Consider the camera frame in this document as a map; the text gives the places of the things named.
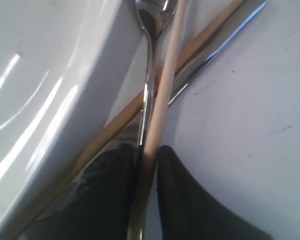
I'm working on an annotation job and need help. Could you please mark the steel spoon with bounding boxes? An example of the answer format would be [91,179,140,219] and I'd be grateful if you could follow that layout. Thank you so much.
[126,0,178,240]

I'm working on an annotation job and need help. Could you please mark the white square plate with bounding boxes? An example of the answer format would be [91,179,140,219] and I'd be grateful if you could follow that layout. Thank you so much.
[0,0,145,240]

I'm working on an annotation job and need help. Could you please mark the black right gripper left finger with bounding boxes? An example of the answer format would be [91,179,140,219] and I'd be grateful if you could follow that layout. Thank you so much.
[32,143,136,240]

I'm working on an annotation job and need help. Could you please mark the steel knife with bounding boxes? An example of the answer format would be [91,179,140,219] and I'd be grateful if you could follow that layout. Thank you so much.
[34,0,265,224]

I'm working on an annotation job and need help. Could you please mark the wooden chopstick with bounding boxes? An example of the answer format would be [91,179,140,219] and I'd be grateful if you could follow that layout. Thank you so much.
[59,0,243,185]
[129,0,188,226]

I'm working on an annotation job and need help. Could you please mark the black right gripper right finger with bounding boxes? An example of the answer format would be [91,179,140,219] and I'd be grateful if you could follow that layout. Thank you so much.
[156,145,273,240]

